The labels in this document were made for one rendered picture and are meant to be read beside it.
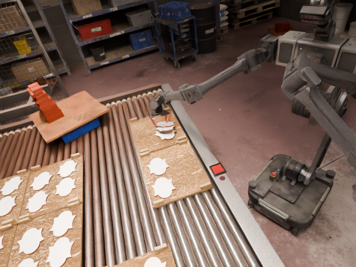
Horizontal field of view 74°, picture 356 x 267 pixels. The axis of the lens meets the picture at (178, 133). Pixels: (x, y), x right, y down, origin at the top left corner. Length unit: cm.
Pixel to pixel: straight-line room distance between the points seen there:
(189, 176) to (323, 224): 140
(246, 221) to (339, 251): 123
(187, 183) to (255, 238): 45
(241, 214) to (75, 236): 84
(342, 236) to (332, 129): 160
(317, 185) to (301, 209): 30
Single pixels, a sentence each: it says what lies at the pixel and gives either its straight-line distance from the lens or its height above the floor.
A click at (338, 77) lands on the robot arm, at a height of 153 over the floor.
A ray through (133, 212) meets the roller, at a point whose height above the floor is 92.
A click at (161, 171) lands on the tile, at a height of 95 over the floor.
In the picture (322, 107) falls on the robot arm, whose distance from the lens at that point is 92.
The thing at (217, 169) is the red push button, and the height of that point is 93.
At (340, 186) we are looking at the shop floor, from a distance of 275.
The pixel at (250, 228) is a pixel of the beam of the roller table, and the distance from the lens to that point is 125.
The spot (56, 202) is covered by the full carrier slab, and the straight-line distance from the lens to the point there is 159.
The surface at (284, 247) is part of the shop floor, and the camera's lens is 226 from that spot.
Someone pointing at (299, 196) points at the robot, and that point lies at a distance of 225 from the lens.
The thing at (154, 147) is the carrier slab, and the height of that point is 94.
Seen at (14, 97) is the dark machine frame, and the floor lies 99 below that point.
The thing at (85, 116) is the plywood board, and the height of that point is 104.
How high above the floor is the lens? 202
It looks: 40 degrees down
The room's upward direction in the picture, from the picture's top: 10 degrees counter-clockwise
